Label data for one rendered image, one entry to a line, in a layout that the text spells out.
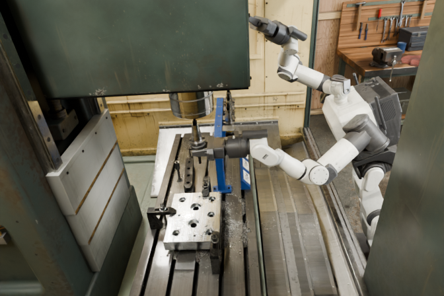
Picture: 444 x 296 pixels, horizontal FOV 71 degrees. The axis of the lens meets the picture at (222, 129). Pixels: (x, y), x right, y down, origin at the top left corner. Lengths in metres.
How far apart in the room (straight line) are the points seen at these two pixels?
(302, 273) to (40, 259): 1.06
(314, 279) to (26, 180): 1.22
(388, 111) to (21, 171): 1.41
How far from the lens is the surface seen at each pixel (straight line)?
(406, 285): 1.18
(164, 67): 0.96
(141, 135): 2.48
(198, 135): 1.17
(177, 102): 1.06
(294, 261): 1.61
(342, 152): 1.33
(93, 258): 1.43
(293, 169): 1.25
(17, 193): 1.09
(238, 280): 1.33
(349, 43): 3.96
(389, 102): 1.53
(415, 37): 3.98
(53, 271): 1.32
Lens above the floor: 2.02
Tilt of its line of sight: 31 degrees down
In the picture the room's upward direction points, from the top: 5 degrees counter-clockwise
